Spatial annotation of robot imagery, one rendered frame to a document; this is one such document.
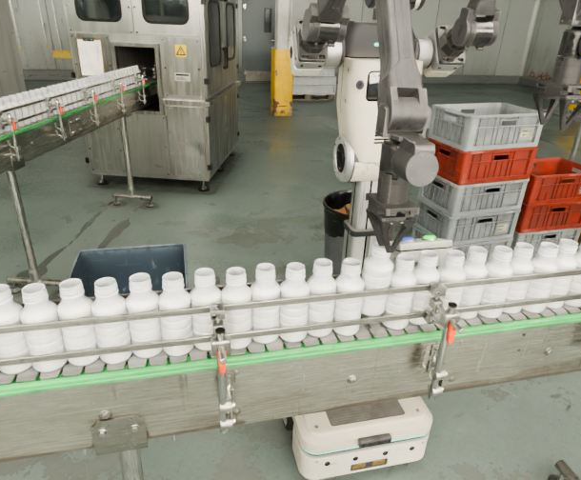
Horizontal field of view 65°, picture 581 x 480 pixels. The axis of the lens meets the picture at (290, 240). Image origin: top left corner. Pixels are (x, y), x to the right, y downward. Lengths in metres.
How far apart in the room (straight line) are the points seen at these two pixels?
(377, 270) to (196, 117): 3.68
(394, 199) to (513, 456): 1.62
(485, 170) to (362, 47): 1.92
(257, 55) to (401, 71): 12.12
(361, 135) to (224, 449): 1.36
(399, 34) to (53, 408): 0.91
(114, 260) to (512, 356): 1.13
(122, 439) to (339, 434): 0.96
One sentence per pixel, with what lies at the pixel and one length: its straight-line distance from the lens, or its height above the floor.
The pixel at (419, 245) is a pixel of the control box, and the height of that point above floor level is 1.12.
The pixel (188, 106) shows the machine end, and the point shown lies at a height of 0.83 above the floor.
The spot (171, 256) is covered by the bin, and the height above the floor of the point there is 0.91.
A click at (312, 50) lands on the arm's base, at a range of 1.41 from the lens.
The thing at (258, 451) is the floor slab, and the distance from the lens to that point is 2.07.
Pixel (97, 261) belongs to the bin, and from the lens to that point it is 1.52.
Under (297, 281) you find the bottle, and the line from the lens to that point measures 0.89.
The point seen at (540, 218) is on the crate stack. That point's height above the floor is 0.33.
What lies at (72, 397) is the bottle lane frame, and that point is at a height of 0.96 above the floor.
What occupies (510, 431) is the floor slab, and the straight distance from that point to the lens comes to 2.38.
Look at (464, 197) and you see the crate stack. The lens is 3.23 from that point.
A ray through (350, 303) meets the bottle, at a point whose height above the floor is 1.09.
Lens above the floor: 1.60
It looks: 26 degrees down
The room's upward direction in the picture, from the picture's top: 2 degrees clockwise
